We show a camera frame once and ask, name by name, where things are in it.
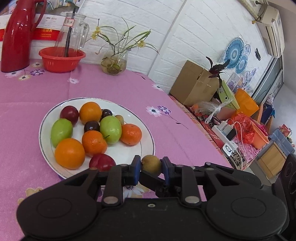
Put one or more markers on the glass vase with flowering plant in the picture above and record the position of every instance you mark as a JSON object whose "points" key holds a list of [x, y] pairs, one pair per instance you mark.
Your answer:
{"points": [[114, 64]]}

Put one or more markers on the white plate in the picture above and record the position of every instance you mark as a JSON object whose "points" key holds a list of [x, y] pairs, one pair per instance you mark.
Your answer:
{"points": [[129, 156]]}

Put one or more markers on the blue box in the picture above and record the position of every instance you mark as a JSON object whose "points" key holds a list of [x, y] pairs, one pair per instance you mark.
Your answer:
{"points": [[281, 139]]}

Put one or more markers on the clear plastic bag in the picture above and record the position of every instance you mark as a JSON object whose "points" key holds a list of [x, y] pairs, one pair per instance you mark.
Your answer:
{"points": [[205, 107]]}

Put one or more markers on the green jujube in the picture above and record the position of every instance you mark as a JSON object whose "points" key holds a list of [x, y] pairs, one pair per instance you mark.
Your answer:
{"points": [[110, 129], [61, 132]]}

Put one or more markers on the white power strip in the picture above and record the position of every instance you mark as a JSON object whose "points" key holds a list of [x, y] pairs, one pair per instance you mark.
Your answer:
{"points": [[218, 132]]}

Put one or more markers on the small pale blue paper fan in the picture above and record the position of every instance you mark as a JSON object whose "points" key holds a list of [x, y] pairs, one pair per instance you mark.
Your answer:
{"points": [[247, 49]]}

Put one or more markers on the black wall-mounted device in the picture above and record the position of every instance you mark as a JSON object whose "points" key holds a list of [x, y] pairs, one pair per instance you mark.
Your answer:
{"points": [[257, 53]]}

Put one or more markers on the large smooth orange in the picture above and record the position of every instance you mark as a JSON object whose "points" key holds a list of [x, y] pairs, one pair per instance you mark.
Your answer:
{"points": [[90, 112], [69, 153]]}

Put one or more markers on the red plum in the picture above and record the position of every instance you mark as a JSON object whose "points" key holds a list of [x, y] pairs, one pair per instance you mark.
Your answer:
{"points": [[102, 162], [69, 114]]}

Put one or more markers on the medium blue paper fan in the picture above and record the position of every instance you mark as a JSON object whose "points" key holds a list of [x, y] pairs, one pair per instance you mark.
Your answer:
{"points": [[242, 64]]}

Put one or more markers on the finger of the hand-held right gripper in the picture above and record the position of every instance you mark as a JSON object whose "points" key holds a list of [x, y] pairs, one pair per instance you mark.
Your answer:
{"points": [[150, 180]]}

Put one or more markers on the glass pitcher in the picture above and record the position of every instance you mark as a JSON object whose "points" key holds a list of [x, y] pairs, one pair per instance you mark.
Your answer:
{"points": [[77, 30]]}

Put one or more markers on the dark purple plum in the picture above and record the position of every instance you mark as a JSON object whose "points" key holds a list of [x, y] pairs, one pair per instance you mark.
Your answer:
{"points": [[106, 113], [91, 126]]}

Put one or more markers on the green box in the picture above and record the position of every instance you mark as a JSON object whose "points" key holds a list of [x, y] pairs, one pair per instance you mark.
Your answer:
{"points": [[229, 97]]}

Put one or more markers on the red thermos jug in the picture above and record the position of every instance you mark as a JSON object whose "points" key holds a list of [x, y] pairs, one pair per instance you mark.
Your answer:
{"points": [[16, 41]]}

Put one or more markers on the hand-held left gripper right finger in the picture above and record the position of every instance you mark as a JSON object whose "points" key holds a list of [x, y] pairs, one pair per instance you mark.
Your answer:
{"points": [[167, 170]]}

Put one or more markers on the bedding wall poster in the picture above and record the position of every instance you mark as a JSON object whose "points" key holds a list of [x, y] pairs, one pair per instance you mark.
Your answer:
{"points": [[49, 23], [2, 22]]}

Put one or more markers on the red plastic basin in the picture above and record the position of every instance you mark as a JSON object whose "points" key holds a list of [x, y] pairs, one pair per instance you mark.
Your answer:
{"points": [[60, 64]]}

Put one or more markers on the pink floral tablecloth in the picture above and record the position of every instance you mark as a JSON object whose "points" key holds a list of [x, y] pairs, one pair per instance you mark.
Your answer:
{"points": [[161, 97]]}

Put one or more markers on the small brown longan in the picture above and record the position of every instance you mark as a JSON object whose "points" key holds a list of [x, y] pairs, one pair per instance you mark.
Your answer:
{"points": [[119, 118]]}

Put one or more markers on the white wall conduit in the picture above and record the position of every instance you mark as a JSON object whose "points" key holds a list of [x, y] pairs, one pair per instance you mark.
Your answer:
{"points": [[168, 37]]}

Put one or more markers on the white air conditioner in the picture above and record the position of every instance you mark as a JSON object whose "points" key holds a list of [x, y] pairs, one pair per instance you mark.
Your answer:
{"points": [[270, 30]]}

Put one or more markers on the large blue paper fan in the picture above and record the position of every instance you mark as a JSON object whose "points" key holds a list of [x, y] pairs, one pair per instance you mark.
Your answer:
{"points": [[234, 53]]}

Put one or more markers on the wooden cabinet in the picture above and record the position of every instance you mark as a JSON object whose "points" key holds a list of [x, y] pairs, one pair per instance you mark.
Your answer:
{"points": [[272, 160]]}

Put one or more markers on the purple leaf plant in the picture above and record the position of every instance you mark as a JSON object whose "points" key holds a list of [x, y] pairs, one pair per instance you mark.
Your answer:
{"points": [[215, 69]]}

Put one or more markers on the pink box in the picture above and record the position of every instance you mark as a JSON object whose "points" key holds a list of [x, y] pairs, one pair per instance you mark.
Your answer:
{"points": [[225, 113]]}

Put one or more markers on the red plastic bag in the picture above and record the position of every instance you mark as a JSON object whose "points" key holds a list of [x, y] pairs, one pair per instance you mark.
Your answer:
{"points": [[242, 120]]}

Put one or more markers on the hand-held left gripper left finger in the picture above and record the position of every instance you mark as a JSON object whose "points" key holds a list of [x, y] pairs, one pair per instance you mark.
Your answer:
{"points": [[136, 170]]}

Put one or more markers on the orange tangerine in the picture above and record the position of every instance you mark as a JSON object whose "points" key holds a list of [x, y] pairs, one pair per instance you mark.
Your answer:
{"points": [[94, 143], [131, 134]]}

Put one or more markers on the orange plastic bin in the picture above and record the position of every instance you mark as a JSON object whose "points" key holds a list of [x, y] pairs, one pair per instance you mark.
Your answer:
{"points": [[246, 103]]}

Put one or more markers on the cardboard box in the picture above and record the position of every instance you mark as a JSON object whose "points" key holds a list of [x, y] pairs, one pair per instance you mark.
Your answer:
{"points": [[192, 85]]}

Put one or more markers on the red patterned cloth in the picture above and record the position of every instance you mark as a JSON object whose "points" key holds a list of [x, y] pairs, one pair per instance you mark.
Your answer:
{"points": [[203, 125]]}

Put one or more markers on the black stirring stick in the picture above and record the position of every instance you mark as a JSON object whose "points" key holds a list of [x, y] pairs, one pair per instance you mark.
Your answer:
{"points": [[70, 34]]}

